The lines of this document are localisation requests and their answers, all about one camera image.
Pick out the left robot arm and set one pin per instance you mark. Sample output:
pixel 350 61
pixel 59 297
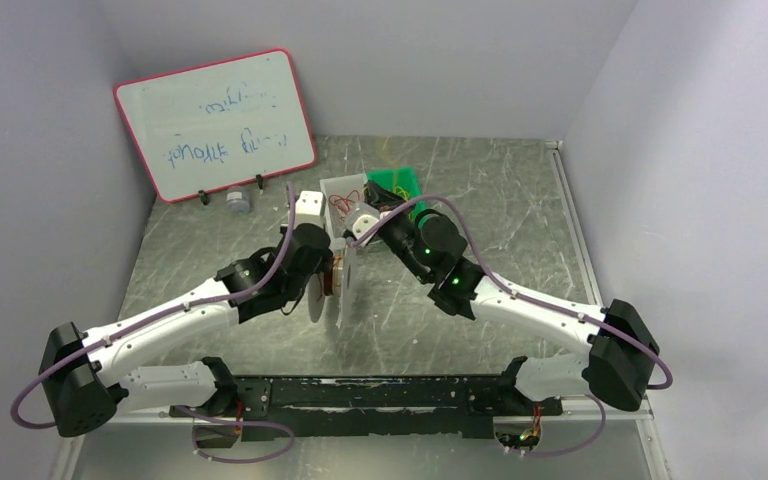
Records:
pixel 90 375

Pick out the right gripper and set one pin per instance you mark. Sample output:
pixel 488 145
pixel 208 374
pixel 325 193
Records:
pixel 383 216

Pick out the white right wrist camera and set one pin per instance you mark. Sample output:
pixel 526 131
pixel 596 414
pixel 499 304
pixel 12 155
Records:
pixel 359 221

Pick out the red framed whiteboard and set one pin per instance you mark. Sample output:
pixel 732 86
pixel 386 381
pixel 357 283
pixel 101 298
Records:
pixel 206 128

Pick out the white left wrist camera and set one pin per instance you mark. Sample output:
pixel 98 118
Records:
pixel 309 208

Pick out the aluminium front rail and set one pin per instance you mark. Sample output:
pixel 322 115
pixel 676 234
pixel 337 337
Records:
pixel 581 443

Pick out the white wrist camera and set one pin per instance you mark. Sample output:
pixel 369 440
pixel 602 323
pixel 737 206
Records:
pixel 309 208
pixel 359 221

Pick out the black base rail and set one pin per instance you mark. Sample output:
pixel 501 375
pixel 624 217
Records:
pixel 391 405

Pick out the green plastic bin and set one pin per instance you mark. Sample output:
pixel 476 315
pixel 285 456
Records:
pixel 389 188

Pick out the white plastic bin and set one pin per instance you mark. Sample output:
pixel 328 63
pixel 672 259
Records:
pixel 341 194

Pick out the clear jar of clips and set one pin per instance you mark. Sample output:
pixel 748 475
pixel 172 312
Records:
pixel 238 201

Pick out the white filament spool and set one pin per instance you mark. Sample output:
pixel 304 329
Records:
pixel 331 296

